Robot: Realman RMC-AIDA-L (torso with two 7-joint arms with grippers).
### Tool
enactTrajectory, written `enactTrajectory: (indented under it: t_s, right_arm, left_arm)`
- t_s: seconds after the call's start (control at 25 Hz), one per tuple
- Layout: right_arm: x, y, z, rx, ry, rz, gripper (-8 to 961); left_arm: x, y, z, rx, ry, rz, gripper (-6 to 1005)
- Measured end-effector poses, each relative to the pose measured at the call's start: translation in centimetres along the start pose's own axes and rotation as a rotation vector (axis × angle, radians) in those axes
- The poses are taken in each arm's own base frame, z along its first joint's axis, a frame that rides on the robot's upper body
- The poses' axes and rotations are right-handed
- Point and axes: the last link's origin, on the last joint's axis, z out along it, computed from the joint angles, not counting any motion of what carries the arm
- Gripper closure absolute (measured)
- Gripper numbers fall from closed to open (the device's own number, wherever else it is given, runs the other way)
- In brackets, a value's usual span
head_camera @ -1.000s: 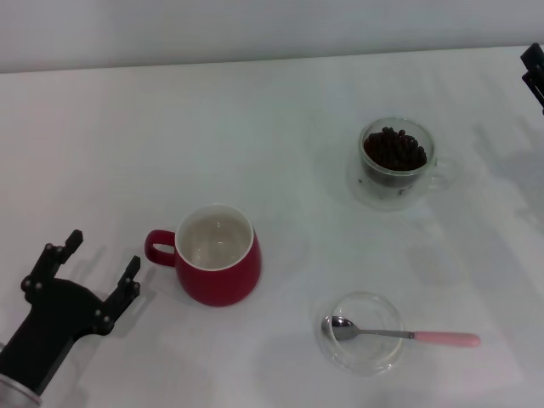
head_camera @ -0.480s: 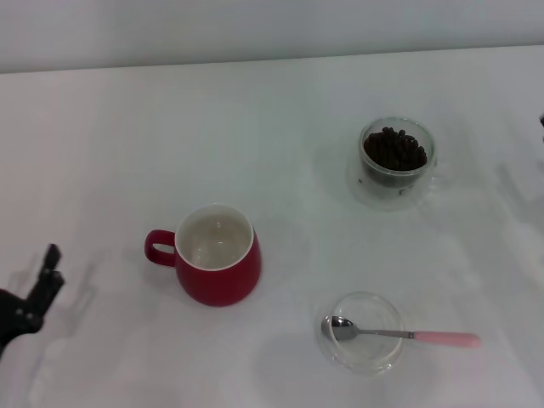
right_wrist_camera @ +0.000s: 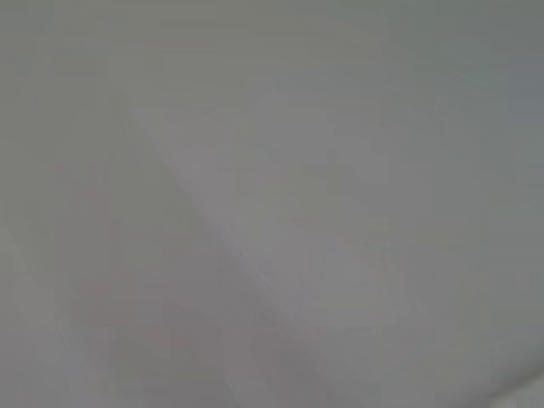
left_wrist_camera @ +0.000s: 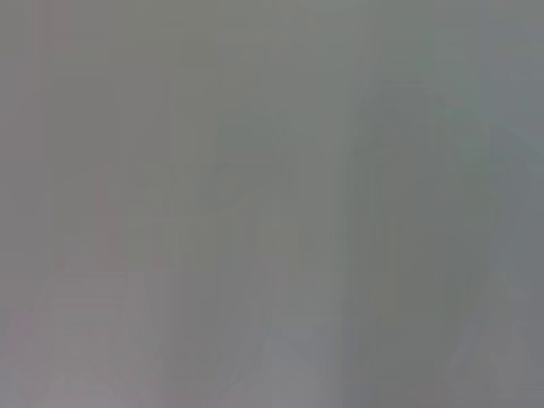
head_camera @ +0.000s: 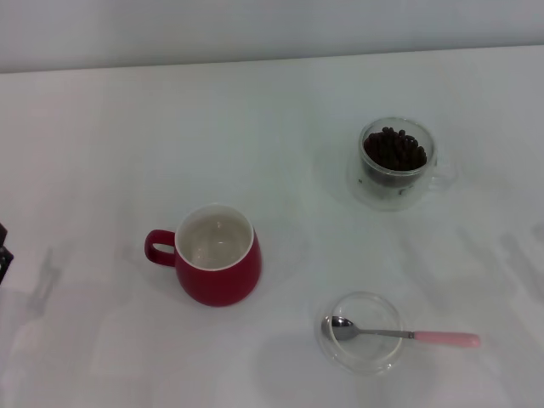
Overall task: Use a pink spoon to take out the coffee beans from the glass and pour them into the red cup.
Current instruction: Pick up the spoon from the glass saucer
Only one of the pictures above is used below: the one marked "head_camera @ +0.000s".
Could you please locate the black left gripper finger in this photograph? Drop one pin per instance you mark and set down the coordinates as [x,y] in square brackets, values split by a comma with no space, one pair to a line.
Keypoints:
[4,263]

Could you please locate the red ceramic mug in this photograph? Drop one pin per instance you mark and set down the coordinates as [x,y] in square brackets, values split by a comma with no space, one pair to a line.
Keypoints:
[221,285]

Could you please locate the clear double-walled glass cup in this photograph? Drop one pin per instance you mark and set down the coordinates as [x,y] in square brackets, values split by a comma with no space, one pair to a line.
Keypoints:
[397,197]

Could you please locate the pile of coffee beans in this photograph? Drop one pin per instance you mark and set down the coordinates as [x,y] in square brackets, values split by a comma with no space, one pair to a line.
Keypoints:
[395,151]

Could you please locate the clear round glass dish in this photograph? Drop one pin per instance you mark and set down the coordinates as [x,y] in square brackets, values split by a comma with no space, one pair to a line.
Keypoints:
[374,355]

